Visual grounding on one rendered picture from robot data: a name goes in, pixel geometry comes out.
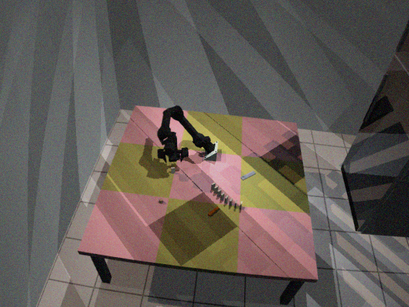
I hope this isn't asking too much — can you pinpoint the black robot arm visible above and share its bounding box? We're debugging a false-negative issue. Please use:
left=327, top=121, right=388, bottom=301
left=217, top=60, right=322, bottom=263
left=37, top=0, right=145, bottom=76
left=157, top=105, right=215, bottom=162

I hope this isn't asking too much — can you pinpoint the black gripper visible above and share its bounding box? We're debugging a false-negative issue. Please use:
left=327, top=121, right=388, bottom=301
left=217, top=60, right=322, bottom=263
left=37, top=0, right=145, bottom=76
left=157, top=145, right=189, bottom=163

